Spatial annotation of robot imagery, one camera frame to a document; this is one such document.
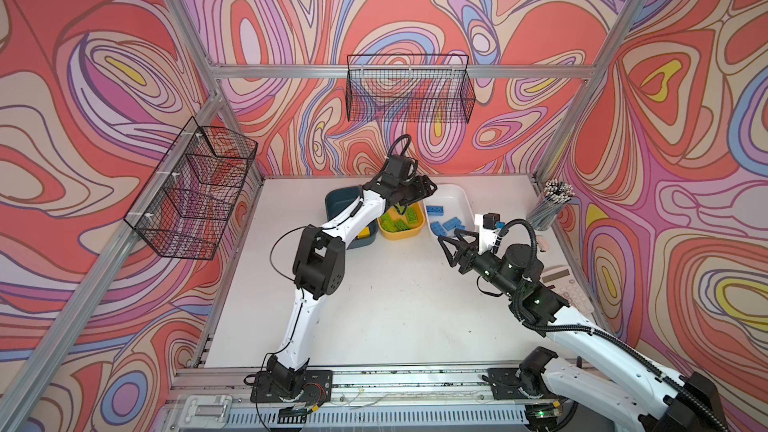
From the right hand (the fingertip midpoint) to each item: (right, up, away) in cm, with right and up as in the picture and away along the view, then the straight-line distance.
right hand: (447, 241), depth 74 cm
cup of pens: (+37, +6, +25) cm, 45 cm away
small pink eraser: (+37, -4, +25) cm, 45 cm away
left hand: (0, +15, +19) cm, 24 cm away
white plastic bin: (+11, +9, +35) cm, 38 cm away
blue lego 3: (+2, +1, +28) cm, 29 cm away
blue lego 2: (+8, +3, +29) cm, 30 cm away
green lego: (-6, +5, +31) cm, 32 cm away
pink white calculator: (+39, -15, +16) cm, 45 cm away
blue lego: (+3, +7, +34) cm, 35 cm away
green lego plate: (-15, +3, +29) cm, 33 cm away
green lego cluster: (-10, +2, +29) cm, 31 cm away
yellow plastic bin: (-12, +6, +20) cm, 24 cm away
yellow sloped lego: (-23, 0, +25) cm, 34 cm away
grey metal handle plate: (-58, -40, -4) cm, 71 cm away
